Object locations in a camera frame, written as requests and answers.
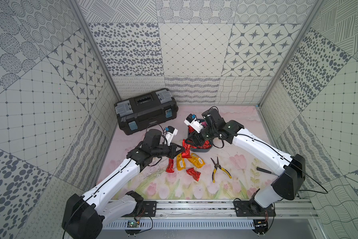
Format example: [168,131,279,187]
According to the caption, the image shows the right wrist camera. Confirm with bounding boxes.
[184,114,204,133]

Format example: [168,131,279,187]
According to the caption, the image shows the teal plastic storage box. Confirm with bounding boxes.
[184,117,212,152]

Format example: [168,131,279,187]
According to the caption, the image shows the black plastic toolbox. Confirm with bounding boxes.
[114,88,179,135]

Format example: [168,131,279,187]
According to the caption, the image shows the aluminium mounting rail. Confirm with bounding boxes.
[151,199,318,220]

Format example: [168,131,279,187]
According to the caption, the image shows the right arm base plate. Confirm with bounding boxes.
[233,199,276,217]

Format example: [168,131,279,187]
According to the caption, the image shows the red tea bag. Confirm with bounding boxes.
[166,158,175,173]
[182,139,192,158]
[186,168,201,182]

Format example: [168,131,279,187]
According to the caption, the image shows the white ventilation grille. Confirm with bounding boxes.
[104,219,255,230]

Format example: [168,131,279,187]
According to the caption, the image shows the black screwdriver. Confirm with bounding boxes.
[256,167,276,175]

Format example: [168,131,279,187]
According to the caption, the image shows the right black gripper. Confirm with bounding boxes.
[184,124,218,147]

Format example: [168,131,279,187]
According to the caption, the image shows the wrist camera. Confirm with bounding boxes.
[184,114,204,133]
[164,126,178,146]

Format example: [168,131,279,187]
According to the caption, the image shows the yellow tea bag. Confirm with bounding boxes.
[188,153,205,168]
[177,153,186,171]

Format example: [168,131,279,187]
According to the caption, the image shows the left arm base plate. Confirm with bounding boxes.
[126,201,158,218]

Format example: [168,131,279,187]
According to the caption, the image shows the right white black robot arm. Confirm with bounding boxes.
[185,108,306,214]

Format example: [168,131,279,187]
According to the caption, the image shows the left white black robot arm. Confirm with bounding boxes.
[62,126,185,239]

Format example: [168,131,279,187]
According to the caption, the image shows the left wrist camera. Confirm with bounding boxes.
[164,126,178,146]

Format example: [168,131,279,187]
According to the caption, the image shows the yellow handled pliers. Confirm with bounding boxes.
[211,157,232,183]

